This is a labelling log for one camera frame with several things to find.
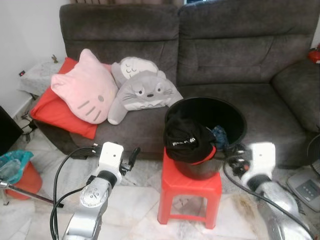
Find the white standing fan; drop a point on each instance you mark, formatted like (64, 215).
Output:
(305, 190)

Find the red bin with teal bag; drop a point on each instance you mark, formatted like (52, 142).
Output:
(20, 172)

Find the red cushion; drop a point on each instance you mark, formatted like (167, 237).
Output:
(55, 112)

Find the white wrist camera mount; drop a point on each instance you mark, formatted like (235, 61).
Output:
(111, 156)
(262, 157)

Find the black bucket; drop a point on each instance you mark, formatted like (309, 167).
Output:
(225, 112)

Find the dark grey fabric sofa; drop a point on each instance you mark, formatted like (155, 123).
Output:
(250, 65)

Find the red plastic stool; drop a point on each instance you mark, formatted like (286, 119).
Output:
(190, 192)

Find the grey Totoro plush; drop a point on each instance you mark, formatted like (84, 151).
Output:
(142, 90)

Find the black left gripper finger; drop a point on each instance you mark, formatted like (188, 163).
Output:
(134, 156)

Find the red fire extinguisher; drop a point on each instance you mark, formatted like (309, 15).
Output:
(315, 54)

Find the side table with lace cloth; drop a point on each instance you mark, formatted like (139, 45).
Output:
(37, 77)

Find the pink cat face pillow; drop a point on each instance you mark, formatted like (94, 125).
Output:
(85, 90)

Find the blue denim cloth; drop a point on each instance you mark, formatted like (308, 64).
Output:
(220, 136)

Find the black shirt with red collar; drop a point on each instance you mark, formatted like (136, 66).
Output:
(185, 137)

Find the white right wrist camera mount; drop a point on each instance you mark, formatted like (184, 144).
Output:
(262, 157)

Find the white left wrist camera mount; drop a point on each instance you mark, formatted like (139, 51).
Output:
(111, 156)

